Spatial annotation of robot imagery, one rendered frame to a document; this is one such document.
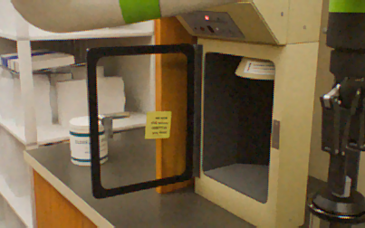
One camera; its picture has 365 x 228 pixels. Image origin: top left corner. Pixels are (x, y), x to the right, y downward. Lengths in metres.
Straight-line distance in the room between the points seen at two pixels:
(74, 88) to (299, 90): 1.30
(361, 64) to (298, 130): 0.41
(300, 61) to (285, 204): 0.35
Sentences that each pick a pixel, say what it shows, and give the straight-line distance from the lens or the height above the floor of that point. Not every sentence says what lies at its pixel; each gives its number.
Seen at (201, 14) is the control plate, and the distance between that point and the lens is 1.10.
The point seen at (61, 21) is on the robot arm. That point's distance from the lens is 0.55.
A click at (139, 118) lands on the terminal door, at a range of 1.19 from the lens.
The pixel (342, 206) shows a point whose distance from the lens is 0.79.
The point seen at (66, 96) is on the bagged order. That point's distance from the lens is 2.14.
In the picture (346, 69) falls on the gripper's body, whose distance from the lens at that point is 0.73.
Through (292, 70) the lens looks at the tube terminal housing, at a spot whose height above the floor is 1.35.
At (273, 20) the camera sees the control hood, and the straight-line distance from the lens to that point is 0.98.
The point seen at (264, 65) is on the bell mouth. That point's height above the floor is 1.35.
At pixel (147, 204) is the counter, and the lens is 1.30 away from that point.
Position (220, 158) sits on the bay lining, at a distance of 1.34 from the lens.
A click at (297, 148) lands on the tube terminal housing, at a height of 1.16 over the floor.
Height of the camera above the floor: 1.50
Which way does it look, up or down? 14 degrees down
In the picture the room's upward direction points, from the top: straight up
